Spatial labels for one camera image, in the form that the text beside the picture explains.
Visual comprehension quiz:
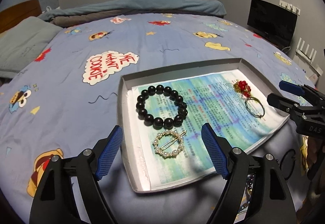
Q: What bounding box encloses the red bead gold ornament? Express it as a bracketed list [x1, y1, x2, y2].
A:
[233, 80, 251, 98]

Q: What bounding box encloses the wooden headboard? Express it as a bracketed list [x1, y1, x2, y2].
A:
[0, 0, 42, 33]

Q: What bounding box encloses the blue cartoon print bedspread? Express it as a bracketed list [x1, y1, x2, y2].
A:
[1, 13, 311, 223]

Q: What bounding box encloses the white wall hook rack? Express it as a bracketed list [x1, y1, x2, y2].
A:
[279, 0, 301, 16]

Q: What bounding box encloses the thin silver-green bangle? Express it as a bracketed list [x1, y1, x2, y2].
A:
[245, 97, 265, 118]

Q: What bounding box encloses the white wifi router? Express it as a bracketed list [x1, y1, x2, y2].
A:
[295, 37, 323, 76]

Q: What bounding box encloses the round pearl hair clip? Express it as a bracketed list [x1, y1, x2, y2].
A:
[152, 130, 187, 159]

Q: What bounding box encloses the grey shallow cardboard tray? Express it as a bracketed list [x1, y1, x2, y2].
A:
[118, 58, 289, 193]

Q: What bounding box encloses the folded blue grey blanket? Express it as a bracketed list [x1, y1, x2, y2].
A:
[39, 0, 226, 27]

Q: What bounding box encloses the black flat monitor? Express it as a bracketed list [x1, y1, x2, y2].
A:
[247, 0, 298, 47]

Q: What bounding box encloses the black large bead bracelet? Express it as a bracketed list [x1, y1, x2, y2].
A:
[135, 84, 189, 130]

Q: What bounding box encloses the grey-green pillow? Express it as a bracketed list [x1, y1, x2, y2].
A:
[0, 16, 62, 79]

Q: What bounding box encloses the printed blue-green paper sheet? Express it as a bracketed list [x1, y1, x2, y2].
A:
[128, 69, 288, 192]

